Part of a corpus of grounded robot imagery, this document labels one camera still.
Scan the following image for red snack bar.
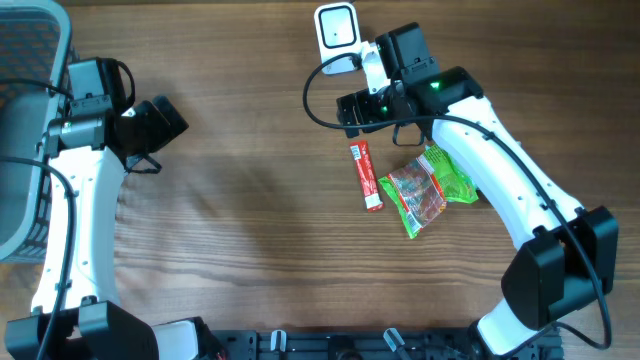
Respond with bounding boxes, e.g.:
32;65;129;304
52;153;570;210
349;140;384;212

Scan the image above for green gummy candy bag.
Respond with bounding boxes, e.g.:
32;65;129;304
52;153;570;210
378;145;479;239

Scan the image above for grey plastic shopping basket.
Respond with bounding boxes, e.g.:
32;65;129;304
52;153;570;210
1;0;77;264

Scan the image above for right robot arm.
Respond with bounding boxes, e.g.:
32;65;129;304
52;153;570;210
317;18;618;359

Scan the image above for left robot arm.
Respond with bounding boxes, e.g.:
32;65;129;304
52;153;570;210
5;58;221;359

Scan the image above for white barcode scanner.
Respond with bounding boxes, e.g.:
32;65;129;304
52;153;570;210
314;2;362;76

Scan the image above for left camera black cable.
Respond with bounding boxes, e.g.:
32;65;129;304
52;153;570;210
0;77;79;360

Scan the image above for camera black cable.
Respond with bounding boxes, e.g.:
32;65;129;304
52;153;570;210
302;52;614;351
0;77;79;360

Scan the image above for right camera black cable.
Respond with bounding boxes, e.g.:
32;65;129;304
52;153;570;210
302;52;614;351

